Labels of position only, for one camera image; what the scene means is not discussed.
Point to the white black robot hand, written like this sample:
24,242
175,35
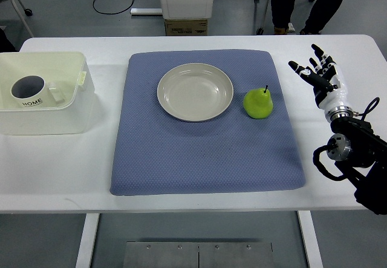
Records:
329,86

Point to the green pear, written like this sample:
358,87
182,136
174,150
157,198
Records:
258,103

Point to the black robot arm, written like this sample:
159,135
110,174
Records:
358,154

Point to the beige round plate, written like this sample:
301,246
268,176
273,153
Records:
195,92

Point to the white table leg right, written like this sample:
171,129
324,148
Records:
309,239

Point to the white table leg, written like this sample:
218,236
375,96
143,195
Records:
85,253
309,239

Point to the cardboard box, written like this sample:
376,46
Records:
186,27

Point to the blue quilted mat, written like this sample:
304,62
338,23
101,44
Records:
156,153

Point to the white plastic bin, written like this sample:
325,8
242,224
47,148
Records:
69,71

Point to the white table leg left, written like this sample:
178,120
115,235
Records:
85,253

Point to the white HOME mug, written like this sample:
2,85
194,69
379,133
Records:
35,92

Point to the metal chair leg left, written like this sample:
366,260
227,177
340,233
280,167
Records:
22,11

